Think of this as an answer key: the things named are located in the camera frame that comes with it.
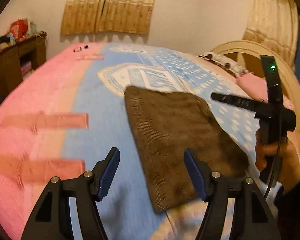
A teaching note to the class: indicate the cream wooden bed headboard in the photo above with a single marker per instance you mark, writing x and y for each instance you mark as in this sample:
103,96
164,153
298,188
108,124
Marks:
242,50

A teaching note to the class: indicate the brown towel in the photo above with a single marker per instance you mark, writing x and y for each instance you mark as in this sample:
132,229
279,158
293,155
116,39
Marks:
180,142

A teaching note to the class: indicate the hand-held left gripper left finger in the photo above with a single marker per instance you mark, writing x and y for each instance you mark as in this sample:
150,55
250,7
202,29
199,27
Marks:
109,173

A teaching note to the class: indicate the pink and blue printed blanket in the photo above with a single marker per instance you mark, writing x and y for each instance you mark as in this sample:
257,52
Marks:
77,105

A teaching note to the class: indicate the brown wooden desk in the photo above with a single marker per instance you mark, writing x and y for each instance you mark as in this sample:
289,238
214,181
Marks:
7,65

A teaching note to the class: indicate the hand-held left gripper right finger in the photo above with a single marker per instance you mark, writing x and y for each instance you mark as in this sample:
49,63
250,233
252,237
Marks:
195,175

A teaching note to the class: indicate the wide beige window curtain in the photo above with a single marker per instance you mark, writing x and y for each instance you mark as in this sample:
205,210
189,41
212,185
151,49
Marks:
107,7

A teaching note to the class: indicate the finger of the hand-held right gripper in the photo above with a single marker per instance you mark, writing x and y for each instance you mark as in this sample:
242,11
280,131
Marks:
235,100

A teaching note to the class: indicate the white and black patterned pillow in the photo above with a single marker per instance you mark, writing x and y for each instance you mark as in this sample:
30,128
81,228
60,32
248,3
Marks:
222,59

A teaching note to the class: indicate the narrow beige window curtain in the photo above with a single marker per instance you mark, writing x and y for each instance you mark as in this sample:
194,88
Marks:
272,17

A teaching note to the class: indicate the person's right forearm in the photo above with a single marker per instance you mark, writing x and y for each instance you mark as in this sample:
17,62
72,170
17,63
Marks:
296,212

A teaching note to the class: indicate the pink pillow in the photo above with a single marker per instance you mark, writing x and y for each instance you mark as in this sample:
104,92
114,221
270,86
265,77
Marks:
251,85

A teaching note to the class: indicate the red gift box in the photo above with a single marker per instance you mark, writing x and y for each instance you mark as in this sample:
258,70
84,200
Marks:
20,27

